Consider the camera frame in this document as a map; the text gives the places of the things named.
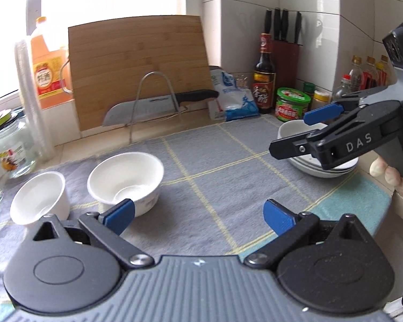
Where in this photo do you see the dark vinegar bottle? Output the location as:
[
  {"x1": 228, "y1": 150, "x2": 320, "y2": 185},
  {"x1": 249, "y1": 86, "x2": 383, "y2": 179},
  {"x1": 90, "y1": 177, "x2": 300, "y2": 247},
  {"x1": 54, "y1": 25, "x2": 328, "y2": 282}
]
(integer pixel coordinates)
[{"x1": 253, "y1": 34, "x2": 276, "y2": 114}]

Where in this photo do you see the green-lidded sauce jar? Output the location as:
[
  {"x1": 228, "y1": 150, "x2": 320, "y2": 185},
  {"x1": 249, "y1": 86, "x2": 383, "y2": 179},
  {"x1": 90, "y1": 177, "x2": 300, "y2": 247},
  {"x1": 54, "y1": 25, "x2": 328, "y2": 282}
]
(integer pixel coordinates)
[{"x1": 275, "y1": 87, "x2": 311, "y2": 123}]

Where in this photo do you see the red-capped glass bottle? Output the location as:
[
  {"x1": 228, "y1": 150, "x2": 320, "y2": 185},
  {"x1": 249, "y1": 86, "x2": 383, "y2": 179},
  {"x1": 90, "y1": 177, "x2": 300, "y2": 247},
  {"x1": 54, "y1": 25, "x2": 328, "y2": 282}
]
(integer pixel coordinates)
[{"x1": 332, "y1": 74, "x2": 362, "y2": 100}]

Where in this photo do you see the orange cooking wine jug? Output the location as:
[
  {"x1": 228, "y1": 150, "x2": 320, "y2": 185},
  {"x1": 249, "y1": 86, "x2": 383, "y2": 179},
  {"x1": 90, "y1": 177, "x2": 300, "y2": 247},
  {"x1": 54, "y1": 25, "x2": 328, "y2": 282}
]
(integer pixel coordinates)
[{"x1": 30, "y1": 17, "x2": 74, "y2": 109}]

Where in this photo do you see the white bowl with pink flower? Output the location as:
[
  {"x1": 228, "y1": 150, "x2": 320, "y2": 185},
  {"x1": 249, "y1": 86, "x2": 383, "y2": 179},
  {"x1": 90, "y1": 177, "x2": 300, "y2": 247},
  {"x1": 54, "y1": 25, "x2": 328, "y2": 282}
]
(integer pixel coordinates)
[{"x1": 9, "y1": 171, "x2": 70, "y2": 225}]

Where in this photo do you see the metal wire rack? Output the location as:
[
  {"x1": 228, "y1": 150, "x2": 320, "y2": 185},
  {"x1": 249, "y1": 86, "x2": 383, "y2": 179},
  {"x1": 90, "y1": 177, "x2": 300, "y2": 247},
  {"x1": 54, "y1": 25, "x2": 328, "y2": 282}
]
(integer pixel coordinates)
[{"x1": 129, "y1": 71, "x2": 183, "y2": 143}]

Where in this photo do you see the gold-capped clear bottle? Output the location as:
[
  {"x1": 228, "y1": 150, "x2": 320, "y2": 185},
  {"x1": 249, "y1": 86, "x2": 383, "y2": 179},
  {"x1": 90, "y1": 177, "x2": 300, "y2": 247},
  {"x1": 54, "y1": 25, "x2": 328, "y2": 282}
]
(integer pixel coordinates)
[{"x1": 349, "y1": 55, "x2": 364, "y2": 89}]

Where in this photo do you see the bamboo cutting board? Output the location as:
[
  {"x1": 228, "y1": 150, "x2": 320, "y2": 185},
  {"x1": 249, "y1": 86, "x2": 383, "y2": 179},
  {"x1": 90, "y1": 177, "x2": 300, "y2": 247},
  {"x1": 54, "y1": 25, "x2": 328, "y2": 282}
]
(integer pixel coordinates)
[{"x1": 68, "y1": 15, "x2": 212, "y2": 131}]

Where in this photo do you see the white bowl with grey flowers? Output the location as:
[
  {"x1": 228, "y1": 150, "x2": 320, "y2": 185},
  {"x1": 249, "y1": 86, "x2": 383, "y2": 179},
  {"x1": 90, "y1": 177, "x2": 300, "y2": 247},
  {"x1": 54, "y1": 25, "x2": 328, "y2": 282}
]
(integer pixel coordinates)
[{"x1": 87, "y1": 152, "x2": 164, "y2": 217}]

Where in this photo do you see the glass jar with green lid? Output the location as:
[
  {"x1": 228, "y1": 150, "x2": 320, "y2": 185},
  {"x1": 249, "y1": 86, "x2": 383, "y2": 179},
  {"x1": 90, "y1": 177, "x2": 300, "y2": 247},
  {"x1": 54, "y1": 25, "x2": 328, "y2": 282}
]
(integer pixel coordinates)
[{"x1": 0, "y1": 109, "x2": 37, "y2": 179}]

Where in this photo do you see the person's right hand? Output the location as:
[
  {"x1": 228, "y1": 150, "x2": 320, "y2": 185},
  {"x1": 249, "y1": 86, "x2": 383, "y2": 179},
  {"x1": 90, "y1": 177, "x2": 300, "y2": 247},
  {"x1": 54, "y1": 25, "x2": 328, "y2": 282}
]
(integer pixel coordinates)
[{"x1": 370, "y1": 131, "x2": 403, "y2": 199}]

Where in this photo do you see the white blue salt bag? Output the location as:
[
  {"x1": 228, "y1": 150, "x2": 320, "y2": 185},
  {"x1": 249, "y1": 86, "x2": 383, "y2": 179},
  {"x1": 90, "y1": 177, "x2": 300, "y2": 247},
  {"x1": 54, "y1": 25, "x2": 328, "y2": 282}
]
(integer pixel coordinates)
[{"x1": 208, "y1": 67, "x2": 260, "y2": 121}]

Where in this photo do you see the yellow-lidded spice jar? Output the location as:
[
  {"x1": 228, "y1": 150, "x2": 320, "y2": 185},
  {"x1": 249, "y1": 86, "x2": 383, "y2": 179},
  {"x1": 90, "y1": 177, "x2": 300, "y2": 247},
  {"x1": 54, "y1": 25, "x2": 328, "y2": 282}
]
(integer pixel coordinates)
[{"x1": 314, "y1": 90, "x2": 330, "y2": 109}]

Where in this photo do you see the red-labelled sauce bottle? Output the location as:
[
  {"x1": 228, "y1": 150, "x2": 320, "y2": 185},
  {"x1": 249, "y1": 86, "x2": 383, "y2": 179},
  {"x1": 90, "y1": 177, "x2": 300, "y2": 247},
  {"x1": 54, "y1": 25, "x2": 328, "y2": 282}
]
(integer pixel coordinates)
[{"x1": 363, "y1": 56, "x2": 378, "y2": 88}]

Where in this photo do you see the yellow-capped oil bottle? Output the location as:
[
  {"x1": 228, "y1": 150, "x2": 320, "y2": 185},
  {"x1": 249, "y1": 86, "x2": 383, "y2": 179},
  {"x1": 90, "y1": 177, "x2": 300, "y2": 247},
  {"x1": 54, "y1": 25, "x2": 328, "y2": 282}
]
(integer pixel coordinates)
[{"x1": 375, "y1": 55, "x2": 390, "y2": 86}]

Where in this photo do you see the black-handled kitchen knife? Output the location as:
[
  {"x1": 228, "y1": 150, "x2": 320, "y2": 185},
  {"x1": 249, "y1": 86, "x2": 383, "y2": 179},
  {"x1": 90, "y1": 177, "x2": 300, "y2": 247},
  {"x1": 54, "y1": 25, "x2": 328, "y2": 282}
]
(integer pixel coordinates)
[{"x1": 102, "y1": 89, "x2": 220, "y2": 127}]

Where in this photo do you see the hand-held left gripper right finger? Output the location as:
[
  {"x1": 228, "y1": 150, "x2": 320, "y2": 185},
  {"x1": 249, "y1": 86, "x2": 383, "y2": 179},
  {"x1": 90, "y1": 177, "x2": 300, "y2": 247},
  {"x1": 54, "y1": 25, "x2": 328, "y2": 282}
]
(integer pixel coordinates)
[{"x1": 243, "y1": 199, "x2": 372, "y2": 270}]

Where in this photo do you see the green-capped spice jar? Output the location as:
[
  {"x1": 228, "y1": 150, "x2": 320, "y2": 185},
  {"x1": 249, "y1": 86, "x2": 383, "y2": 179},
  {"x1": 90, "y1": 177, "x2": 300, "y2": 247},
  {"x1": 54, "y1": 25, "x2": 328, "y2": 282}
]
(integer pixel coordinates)
[{"x1": 304, "y1": 82, "x2": 318, "y2": 103}]

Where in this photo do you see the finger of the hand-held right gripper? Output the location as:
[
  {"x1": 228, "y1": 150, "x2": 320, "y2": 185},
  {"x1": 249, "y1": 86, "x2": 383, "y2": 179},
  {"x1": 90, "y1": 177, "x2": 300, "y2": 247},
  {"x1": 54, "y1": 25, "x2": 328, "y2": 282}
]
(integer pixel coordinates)
[
  {"x1": 269, "y1": 132, "x2": 323, "y2": 160},
  {"x1": 303, "y1": 85, "x2": 402, "y2": 126}
]

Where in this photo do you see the grey blue checkered towel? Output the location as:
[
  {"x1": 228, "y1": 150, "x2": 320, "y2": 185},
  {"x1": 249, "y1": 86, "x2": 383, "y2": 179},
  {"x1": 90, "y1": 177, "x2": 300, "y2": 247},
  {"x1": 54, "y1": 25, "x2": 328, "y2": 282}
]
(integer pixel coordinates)
[{"x1": 0, "y1": 114, "x2": 392, "y2": 322}]

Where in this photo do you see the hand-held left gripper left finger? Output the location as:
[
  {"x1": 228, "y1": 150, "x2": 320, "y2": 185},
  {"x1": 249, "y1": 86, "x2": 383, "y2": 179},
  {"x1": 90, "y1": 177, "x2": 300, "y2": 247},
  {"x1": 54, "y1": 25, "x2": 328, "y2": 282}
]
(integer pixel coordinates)
[{"x1": 30, "y1": 199, "x2": 155, "y2": 270}]

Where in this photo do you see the tall stack of plastic cups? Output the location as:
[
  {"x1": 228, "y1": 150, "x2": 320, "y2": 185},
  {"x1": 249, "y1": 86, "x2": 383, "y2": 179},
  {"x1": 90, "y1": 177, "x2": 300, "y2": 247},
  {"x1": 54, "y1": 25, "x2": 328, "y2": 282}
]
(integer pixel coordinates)
[{"x1": 15, "y1": 37, "x2": 56, "y2": 160}]

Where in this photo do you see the dark red knife block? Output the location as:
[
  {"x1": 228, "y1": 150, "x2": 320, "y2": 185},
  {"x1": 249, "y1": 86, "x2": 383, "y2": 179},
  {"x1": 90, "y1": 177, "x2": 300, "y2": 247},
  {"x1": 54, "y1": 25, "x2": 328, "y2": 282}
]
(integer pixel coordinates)
[{"x1": 272, "y1": 39, "x2": 301, "y2": 91}]

